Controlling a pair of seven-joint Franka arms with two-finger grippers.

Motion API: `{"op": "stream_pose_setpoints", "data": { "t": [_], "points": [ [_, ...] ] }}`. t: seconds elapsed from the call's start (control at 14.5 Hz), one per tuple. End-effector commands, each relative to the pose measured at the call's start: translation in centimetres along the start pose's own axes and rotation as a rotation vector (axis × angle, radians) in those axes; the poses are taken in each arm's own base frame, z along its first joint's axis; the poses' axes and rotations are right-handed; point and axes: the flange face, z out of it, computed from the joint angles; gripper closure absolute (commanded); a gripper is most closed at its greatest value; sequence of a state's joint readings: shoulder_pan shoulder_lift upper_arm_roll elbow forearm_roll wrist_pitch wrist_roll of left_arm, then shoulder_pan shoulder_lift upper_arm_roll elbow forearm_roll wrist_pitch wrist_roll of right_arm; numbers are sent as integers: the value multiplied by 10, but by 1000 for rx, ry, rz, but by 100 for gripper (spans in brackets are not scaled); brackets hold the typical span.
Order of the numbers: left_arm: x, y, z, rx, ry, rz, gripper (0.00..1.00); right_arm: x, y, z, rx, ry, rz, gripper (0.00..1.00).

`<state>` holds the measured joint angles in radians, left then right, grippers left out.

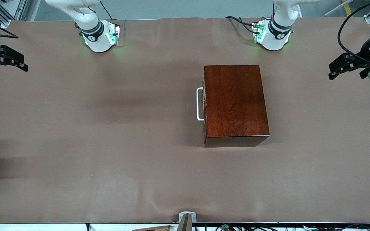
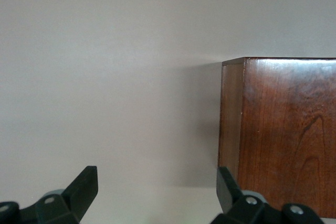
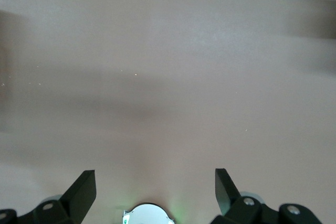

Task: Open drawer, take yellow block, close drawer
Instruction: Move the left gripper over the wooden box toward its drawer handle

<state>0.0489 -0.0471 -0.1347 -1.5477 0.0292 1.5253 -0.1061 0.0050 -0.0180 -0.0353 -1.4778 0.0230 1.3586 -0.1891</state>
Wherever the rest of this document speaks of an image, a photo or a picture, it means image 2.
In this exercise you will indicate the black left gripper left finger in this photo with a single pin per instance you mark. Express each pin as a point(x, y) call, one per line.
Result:
point(76, 197)

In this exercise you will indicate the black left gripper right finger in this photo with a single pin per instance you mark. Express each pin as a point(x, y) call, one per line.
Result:
point(228, 195)

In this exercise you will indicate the dark brown wooden cabinet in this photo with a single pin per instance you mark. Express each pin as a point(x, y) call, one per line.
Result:
point(283, 119)

